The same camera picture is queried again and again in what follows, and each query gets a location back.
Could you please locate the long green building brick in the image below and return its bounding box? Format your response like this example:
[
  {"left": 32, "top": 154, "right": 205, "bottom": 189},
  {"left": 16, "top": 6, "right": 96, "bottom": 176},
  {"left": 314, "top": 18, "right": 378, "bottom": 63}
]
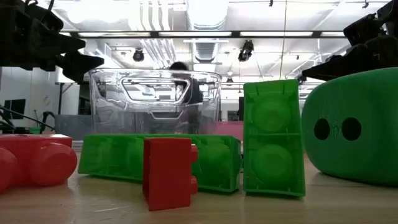
[{"left": 77, "top": 133, "right": 242, "bottom": 193}]

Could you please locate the small black wall monitor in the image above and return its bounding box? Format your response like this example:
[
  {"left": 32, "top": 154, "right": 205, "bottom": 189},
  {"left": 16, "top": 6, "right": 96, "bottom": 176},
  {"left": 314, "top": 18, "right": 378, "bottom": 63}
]
[{"left": 2, "top": 98, "right": 27, "bottom": 121}]

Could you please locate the round black ceiling spotlight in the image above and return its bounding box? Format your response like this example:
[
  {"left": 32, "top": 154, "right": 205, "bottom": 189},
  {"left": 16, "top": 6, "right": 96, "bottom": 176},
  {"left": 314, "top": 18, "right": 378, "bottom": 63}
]
[{"left": 132, "top": 49, "right": 146, "bottom": 63}]

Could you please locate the hanging black ceiling camera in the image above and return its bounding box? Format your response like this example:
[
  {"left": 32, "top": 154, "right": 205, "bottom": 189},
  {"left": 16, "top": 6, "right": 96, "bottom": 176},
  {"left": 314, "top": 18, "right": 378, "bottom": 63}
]
[{"left": 237, "top": 39, "right": 255, "bottom": 63}]

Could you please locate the short green building brick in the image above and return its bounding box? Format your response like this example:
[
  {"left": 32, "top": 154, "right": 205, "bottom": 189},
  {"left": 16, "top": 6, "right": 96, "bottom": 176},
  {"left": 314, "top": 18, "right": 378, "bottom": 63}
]
[{"left": 243, "top": 78, "right": 307, "bottom": 198}]

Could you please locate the large red building brick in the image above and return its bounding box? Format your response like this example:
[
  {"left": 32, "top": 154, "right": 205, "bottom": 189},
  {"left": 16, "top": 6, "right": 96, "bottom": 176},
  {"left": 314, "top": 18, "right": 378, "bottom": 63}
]
[{"left": 0, "top": 133, "right": 78, "bottom": 194}]

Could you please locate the person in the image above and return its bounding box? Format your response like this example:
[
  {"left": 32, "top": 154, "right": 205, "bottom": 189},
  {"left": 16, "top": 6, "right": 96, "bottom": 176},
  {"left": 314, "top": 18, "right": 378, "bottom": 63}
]
[{"left": 169, "top": 61, "right": 205, "bottom": 135}]

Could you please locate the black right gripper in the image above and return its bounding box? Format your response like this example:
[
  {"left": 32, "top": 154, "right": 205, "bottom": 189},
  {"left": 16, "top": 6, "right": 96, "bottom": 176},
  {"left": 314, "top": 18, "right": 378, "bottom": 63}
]
[{"left": 301, "top": 0, "right": 398, "bottom": 82}]

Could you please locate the silver ventilation duct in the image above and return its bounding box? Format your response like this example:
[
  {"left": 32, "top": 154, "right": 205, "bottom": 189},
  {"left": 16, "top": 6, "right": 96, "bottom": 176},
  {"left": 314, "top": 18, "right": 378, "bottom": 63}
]
[{"left": 185, "top": 0, "right": 230, "bottom": 63}]

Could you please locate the pink plastic bin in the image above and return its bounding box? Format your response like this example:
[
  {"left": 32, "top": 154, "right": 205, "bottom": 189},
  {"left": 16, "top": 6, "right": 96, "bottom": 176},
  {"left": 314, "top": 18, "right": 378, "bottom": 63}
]
[{"left": 214, "top": 121, "right": 244, "bottom": 142}]

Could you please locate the clear plastic bin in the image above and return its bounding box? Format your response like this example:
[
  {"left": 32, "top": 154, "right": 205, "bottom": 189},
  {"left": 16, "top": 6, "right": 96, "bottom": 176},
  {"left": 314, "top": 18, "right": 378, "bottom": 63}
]
[{"left": 88, "top": 67, "right": 223, "bottom": 136}]

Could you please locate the green foam die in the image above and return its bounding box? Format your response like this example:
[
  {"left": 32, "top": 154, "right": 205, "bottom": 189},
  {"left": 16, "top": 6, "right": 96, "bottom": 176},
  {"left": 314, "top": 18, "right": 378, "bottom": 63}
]
[{"left": 300, "top": 67, "right": 398, "bottom": 187}]

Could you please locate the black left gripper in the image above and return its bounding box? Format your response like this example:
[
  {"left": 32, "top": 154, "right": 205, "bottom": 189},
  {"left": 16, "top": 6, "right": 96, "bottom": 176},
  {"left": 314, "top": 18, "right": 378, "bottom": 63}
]
[{"left": 0, "top": 0, "right": 105, "bottom": 84}]

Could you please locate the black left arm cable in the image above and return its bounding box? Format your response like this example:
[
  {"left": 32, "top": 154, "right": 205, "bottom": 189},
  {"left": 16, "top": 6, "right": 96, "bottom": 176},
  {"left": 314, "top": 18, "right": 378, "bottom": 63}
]
[{"left": 0, "top": 105, "right": 56, "bottom": 131}]

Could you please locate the small red building brick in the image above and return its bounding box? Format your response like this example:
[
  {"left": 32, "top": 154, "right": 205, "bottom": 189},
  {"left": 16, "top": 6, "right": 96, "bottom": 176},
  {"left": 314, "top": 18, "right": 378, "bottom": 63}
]
[{"left": 142, "top": 137, "right": 199, "bottom": 212}]

